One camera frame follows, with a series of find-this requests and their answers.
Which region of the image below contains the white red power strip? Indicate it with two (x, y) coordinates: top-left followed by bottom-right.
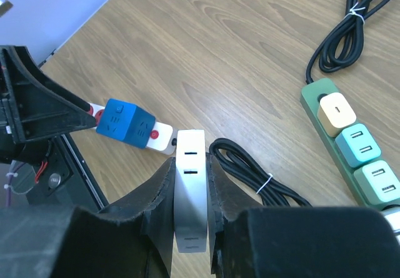
(89, 103), (178, 155)

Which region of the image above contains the black cord of green strip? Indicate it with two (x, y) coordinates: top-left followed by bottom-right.
(305, 0), (400, 84)

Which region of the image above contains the teal plug adapter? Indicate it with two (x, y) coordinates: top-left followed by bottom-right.
(335, 123), (381, 169)

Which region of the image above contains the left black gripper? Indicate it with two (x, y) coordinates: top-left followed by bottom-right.
(1, 45), (96, 164)

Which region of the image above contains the white square charger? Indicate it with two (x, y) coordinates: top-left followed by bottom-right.
(381, 207), (400, 240)

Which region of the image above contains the green power strip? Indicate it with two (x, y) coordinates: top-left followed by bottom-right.
(300, 78), (399, 211)

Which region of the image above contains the green plug adapter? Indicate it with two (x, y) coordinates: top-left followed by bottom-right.
(354, 160), (399, 210)

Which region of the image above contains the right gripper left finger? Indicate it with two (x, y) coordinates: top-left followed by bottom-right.
(1, 158), (175, 277)

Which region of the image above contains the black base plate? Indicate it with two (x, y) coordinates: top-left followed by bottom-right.
(26, 134), (109, 212)

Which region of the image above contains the white rounded charger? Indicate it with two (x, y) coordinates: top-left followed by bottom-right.
(174, 129), (208, 254)

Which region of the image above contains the yellow plug adapter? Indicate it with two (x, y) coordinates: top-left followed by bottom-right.
(317, 92), (357, 137)

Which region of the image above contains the black cord of white strip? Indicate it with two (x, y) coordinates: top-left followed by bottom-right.
(208, 137), (313, 209)

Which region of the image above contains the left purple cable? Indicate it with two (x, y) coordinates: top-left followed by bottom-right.
(4, 161), (26, 209)

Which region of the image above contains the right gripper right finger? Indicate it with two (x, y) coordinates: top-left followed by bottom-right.
(206, 155), (399, 277)

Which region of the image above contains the blue socket adapter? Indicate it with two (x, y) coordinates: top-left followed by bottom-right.
(96, 99), (156, 149)

